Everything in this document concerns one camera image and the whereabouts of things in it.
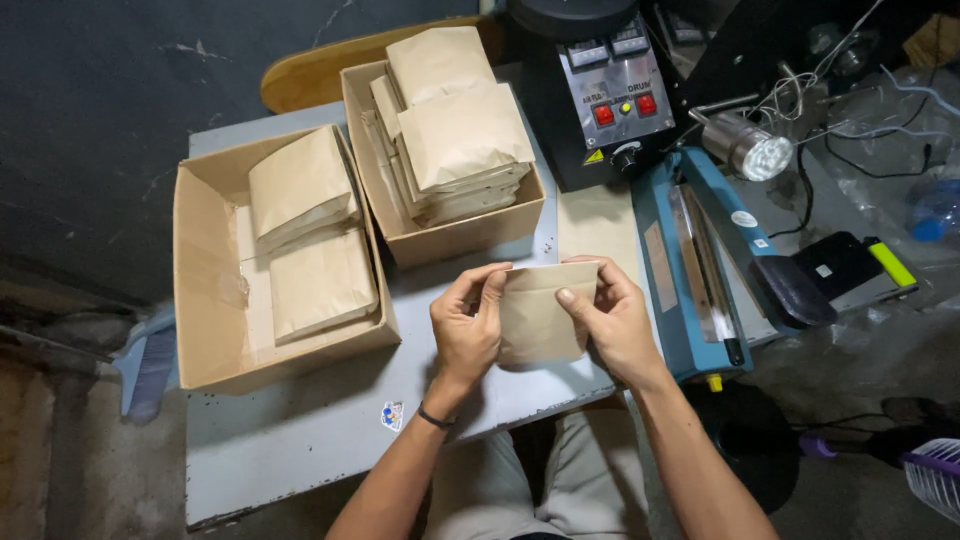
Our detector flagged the person's right hand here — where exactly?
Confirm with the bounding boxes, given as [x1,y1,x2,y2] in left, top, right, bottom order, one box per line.
[555,255,669,391]

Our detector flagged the person's left hand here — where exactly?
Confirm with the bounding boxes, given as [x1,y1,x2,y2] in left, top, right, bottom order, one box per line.
[429,261,515,391]

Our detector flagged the small kraft paper pouch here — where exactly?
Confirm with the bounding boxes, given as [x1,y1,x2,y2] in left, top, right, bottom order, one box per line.
[496,260,601,367]

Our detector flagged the black wrist band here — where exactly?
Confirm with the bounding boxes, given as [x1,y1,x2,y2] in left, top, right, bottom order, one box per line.
[417,402,457,431]

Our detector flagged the blue impulse heat sealer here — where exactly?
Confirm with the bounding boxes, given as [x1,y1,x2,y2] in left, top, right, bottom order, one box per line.
[631,146,840,385]

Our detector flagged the small open cardboard box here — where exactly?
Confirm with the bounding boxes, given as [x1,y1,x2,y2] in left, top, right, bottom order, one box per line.
[340,60,546,270]

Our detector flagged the flat kraft paper sheet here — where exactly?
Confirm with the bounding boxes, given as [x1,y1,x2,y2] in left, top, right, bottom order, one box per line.
[556,183,642,286]

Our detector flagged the person's grey shorts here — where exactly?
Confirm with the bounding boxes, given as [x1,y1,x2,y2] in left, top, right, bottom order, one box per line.
[420,408,652,540]

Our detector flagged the pile of kraft pouches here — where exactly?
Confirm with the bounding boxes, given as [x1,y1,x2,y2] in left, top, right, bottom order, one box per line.
[236,125,380,354]

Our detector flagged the grey metal table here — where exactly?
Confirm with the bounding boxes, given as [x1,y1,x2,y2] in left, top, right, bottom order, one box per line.
[185,63,781,531]

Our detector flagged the stack of kraft pouches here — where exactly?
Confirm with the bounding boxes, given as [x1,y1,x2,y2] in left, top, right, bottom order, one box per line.
[361,26,537,229]

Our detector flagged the black coffee roaster machine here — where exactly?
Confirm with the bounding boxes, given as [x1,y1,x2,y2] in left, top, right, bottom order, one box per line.
[506,0,687,193]

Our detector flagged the large open cardboard box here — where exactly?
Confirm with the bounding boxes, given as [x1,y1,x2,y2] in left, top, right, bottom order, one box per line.
[172,124,402,396]

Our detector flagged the yellow green lighter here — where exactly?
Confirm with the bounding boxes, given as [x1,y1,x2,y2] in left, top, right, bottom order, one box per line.
[864,237,918,289]

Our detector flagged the blue hand brush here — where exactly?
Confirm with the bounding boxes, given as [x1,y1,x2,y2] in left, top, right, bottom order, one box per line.
[111,307,180,421]

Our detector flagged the purple white fan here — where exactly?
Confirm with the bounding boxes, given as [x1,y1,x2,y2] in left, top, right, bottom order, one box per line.
[798,431,960,526]

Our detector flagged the clear plastic bag heap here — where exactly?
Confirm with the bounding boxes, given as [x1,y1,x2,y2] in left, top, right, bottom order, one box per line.
[806,66,960,271]

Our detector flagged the silver metal cylinder handle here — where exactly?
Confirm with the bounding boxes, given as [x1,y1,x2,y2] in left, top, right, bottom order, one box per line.
[688,107,795,183]

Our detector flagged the white cable bundle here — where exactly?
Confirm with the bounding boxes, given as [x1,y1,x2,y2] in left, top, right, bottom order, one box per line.
[750,0,960,147]

